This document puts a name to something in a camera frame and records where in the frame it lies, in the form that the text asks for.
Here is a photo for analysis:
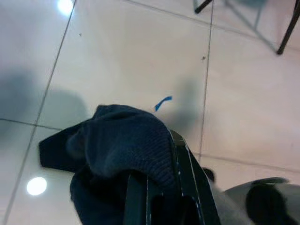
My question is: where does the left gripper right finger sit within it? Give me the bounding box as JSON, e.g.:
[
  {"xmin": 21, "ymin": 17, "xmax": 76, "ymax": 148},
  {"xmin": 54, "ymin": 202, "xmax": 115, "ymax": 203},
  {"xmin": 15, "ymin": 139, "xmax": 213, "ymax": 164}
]
[{"xmin": 167, "ymin": 128, "xmax": 222, "ymax": 225}]

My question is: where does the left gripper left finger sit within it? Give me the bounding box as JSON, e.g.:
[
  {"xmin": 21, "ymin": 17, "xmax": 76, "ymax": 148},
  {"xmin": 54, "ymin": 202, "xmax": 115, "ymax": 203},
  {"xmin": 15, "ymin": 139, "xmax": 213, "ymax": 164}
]
[{"xmin": 123, "ymin": 173, "xmax": 165, "ymax": 225}]

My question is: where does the dark navy shirt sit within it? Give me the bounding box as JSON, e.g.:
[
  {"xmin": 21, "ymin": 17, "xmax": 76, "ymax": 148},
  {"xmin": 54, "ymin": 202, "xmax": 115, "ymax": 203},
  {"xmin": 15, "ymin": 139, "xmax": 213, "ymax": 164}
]
[{"xmin": 38, "ymin": 104, "xmax": 180, "ymax": 225}]

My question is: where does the blue tape scrap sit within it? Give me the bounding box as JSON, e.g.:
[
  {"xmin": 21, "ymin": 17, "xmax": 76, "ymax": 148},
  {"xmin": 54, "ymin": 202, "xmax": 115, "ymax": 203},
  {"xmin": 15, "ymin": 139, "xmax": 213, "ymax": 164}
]
[{"xmin": 154, "ymin": 95, "xmax": 173, "ymax": 112}]

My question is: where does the black folding chair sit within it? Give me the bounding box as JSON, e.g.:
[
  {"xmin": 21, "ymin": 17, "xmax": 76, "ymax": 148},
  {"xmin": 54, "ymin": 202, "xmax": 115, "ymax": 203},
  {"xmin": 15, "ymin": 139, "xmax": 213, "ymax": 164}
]
[{"xmin": 194, "ymin": 0, "xmax": 300, "ymax": 55}]

